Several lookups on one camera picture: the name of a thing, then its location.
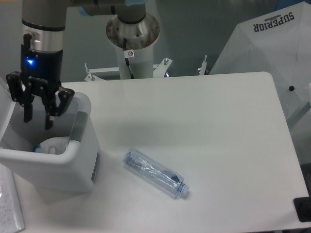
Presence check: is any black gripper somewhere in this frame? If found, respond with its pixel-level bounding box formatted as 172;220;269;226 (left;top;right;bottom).
5;33;75;131

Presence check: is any clear plastic bottle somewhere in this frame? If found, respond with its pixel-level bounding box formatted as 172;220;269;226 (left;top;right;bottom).
123;148;190;198

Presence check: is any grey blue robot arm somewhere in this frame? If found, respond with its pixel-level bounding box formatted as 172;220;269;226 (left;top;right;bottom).
6;0;146;130

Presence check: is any white trash can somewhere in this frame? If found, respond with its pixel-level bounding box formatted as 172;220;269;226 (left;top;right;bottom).
0;82;100;193

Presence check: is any white umbrella with text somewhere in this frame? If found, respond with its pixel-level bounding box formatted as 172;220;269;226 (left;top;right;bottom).
208;1;311;136

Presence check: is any black device at edge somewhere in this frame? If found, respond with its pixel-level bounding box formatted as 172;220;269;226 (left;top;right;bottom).
294;197;311;222

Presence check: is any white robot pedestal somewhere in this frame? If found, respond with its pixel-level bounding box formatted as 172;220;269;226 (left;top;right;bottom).
106;13;160;76

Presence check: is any white metal base bracket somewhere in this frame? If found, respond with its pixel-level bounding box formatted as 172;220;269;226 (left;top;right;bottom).
84;54;208;83

